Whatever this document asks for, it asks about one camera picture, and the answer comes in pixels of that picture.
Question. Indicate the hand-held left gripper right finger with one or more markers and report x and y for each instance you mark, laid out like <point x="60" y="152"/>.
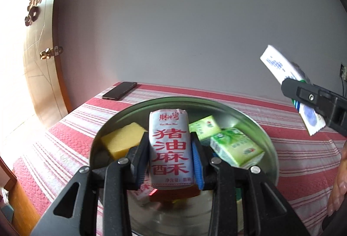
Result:
<point x="196" y="165"/>

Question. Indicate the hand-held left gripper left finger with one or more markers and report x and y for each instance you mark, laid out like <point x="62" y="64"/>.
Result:
<point x="142" y="176"/>

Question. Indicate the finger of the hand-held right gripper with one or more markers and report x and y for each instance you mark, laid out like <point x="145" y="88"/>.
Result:
<point x="311" y="100"/>

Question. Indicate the white red snack box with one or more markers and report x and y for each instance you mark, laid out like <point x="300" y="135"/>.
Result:
<point x="169" y="149"/>

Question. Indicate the red wet wipes packet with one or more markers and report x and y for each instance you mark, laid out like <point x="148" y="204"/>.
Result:
<point x="173" y="195"/>

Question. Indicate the green tissue pack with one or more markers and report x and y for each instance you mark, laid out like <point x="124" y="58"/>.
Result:
<point x="204" y="126"/>
<point x="235" y="149"/>

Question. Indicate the yellow sponge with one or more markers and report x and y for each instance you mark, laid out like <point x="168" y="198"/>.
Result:
<point x="122" y="139"/>

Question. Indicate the white blue tissue pack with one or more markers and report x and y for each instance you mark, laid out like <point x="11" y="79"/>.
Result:
<point x="273" y="62"/>

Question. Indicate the round metal cookie tin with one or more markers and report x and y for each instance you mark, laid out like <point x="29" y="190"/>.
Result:
<point x="238" y="114"/>

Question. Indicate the person's right hand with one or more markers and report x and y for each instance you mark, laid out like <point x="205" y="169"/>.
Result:
<point x="337" y="192"/>

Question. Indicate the red striped bedspread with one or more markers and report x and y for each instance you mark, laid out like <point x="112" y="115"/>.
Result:
<point x="298" y="160"/>

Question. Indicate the dark smartphone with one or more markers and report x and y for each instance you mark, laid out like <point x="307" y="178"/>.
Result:
<point x="119" y="90"/>

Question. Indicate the wooden door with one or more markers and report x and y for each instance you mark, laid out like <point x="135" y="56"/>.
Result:
<point x="46" y="84"/>

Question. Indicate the door ornament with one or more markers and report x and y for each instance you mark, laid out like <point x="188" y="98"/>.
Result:
<point x="32" y="8"/>

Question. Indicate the wall socket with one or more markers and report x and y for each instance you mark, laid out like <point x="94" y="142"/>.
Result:
<point x="343" y="70"/>

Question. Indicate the wooden bed frame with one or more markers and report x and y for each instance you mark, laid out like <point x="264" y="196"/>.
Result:
<point x="19" y="198"/>

